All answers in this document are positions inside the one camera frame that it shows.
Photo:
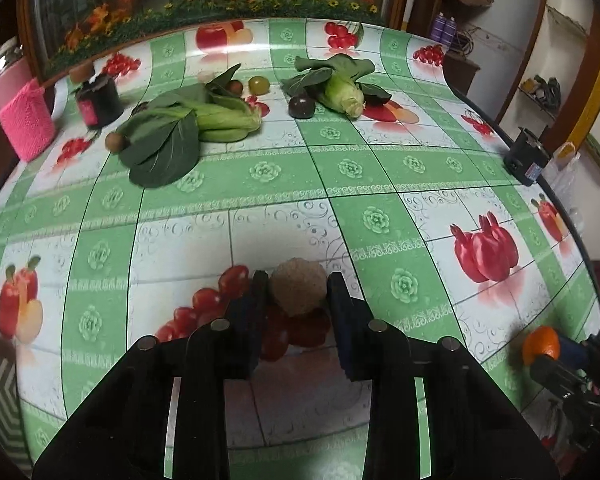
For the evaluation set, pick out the dark jar red label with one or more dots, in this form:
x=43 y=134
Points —
x=97 y=102

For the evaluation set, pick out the dark red small fruit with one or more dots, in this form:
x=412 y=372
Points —
x=235 y=87

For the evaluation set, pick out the yellow pillar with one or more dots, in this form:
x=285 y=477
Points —
x=595 y=85

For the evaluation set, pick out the pink knitted sleeve bottle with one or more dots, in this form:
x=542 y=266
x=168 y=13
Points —
x=22 y=120

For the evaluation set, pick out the dark purple passion fruit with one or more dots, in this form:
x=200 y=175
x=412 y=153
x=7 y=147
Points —
x=300 y=106

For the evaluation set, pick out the olive green round fruit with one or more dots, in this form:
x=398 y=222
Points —
x=258 y=84

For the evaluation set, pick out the purple spray can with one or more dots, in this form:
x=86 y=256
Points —
x=450 y=30
x=437 y=30

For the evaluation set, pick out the wooden side table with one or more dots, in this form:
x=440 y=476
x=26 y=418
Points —
x=462 y=67

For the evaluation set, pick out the black box device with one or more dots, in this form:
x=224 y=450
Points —
x=527 y=156

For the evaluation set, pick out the green checked fruit-print tablecloth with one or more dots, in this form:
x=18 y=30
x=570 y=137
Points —
x=290 y=200

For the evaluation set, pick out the pile of tools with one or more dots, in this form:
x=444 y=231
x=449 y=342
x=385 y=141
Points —
x=542 y=89

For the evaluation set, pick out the bok choy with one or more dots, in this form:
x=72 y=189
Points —
x=170 y=135
x=337 y=90

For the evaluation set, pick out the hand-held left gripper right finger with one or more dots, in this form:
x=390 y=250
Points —
x=340 y=325

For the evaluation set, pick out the small brown fruit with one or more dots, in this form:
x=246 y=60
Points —
x=80 y=72
x=115 y=141

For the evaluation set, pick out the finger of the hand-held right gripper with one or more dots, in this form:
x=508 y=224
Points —
x=552 y=375
x=574 y=355

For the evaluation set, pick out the clear plastic bag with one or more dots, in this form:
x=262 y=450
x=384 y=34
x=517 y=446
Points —
x=567 y=170

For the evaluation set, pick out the round brown fruit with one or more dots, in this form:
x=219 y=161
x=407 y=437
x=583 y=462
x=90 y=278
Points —
x=297 y=285

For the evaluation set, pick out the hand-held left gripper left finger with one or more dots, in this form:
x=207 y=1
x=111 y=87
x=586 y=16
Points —
x=257 y=320

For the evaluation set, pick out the orange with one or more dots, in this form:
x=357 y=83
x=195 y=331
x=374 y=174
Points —
x=540 y=342

